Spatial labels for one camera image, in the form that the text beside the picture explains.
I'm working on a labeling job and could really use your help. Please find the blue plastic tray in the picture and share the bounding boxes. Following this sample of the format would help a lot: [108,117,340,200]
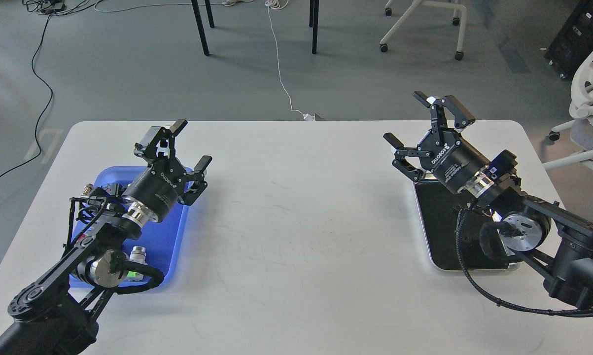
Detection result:
[93,166,189,285]

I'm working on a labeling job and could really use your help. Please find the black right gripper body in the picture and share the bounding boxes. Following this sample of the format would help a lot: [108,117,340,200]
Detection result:
[419,130,489,193]

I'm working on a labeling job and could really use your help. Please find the white cable on floor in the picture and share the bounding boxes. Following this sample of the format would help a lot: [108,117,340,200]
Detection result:
[94,0,307,118]

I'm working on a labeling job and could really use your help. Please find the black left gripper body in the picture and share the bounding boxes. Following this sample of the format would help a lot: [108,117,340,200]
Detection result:
[123,159,186,224]

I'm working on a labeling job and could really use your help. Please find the black table legs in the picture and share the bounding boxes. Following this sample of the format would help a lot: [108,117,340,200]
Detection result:
[191,0,320,56]

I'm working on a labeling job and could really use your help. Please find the black equipment case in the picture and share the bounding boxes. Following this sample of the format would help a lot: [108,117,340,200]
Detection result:
[544,0,593,80]

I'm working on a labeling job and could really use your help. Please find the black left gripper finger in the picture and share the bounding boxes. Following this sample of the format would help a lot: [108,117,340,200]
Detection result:
[180,155,212,205]
[134,119,188,173]

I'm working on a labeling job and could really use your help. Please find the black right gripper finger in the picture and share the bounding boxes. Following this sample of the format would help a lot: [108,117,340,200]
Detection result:
[383,132,432,182]
[413,91,476,134]

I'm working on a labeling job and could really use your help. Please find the black cable on floor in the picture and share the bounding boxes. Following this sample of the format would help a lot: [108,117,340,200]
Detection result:
[0,0,95,267]

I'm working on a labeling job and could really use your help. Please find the silver tray with black mat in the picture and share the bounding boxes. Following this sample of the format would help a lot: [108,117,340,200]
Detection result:
[414,174,519,271]

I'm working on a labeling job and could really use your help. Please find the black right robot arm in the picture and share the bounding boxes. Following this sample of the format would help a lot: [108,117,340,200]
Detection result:
[384,91,593,318]

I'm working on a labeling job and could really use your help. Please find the silver green push button switch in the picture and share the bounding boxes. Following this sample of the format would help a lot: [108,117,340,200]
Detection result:
[125,246,148,283]

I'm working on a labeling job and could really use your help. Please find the white chair base with casters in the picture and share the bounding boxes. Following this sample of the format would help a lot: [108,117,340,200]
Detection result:
[380,0,468,61]

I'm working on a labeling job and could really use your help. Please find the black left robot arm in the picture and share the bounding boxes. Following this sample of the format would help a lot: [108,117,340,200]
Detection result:
[0,119,211,355]

